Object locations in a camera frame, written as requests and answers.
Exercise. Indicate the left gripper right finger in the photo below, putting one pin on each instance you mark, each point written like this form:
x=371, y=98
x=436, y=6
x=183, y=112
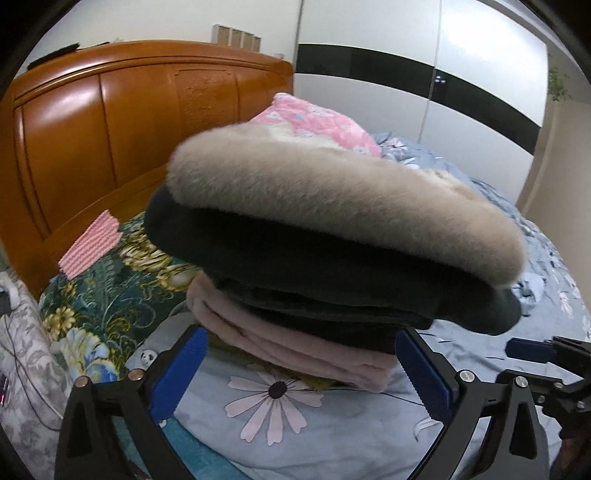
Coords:
x=515, y=445

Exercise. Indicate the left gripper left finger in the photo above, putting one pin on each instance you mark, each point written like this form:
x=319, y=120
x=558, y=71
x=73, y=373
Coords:
x=88, y=446

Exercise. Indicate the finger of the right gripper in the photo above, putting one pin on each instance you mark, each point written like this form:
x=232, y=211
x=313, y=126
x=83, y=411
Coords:
x=530, y=350

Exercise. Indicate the beige fuzzy knit sweater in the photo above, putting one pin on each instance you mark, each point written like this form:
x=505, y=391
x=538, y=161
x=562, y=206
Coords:
x=268, y=172

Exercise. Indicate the grey floral fabric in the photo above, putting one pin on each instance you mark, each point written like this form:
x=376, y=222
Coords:
x=38, y=387

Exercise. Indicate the dark green floral bedsheet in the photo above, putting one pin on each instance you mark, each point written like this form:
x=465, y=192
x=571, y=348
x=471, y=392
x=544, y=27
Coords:
x=98, y=319

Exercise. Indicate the light blue floral duvet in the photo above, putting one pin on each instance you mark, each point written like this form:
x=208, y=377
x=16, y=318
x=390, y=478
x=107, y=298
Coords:
x=273, y=423

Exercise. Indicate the dark green fleece garment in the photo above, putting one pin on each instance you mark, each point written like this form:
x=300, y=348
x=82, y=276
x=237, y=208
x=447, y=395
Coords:
x=339, y=289

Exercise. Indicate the pink striped folded cloth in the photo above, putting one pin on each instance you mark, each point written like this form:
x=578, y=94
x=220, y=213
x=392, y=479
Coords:
x=98, y=239

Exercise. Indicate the pale pink folded garment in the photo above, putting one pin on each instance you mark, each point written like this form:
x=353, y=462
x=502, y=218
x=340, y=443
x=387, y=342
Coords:
x=284, y=347

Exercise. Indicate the green potted plant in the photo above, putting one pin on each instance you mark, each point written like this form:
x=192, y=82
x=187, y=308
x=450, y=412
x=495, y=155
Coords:
x=557, y=88

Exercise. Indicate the white black-striped wardrobe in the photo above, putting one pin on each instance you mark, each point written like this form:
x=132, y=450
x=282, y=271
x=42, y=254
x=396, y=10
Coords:
x=458, y=77

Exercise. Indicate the orange wooden headboard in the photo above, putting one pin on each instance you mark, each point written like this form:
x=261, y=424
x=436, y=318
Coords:
x=92, y=131

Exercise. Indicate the pink floral pillow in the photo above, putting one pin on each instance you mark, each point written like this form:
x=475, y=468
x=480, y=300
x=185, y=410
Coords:
x=306, y=119

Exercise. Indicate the black remote on headboard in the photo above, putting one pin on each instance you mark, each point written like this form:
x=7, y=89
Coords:
x=53, y=55

